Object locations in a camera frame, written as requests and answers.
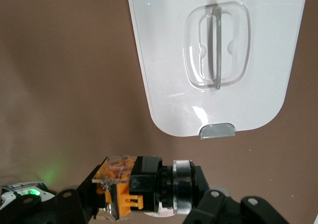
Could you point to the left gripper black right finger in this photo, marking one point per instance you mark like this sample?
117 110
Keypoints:
218 209

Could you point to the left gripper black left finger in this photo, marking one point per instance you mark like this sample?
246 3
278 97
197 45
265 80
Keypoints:
74 204

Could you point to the orange push-button switch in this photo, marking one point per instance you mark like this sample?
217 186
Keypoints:
144 179

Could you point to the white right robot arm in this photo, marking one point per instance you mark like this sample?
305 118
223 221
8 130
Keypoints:
42 195

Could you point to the pink round plate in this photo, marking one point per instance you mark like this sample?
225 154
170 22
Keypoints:
161 214

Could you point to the grey box latch clip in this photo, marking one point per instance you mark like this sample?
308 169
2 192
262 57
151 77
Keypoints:
216 130

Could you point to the brown table cover sheet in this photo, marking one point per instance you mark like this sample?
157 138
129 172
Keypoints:
62 85

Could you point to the white lidded storage box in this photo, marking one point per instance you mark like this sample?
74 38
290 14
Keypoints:
169 85

